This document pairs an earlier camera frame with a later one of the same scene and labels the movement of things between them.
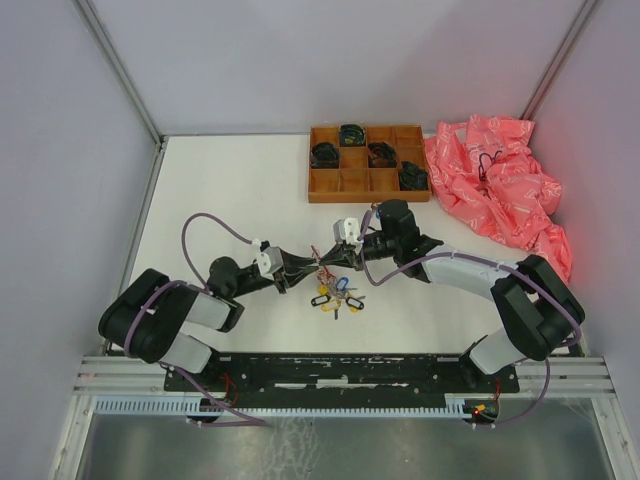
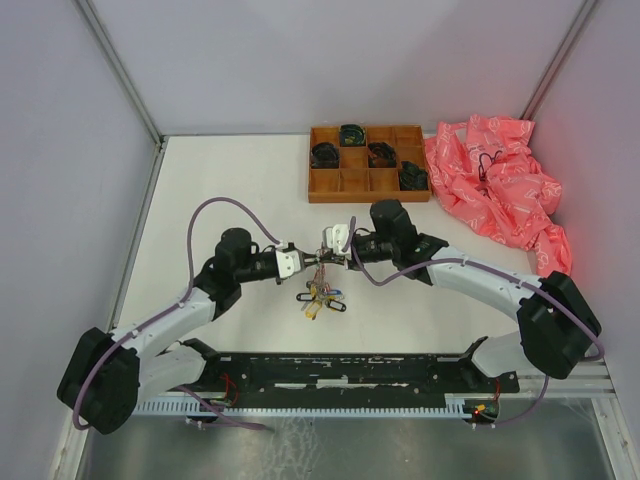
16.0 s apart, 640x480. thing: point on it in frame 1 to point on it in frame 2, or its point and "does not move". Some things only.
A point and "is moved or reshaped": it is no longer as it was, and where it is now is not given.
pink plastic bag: (486, 174) does not move
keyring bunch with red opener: (333, 292) is moved or reshaped
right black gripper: (339, 255) does not move
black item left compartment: (324, 155) does not move
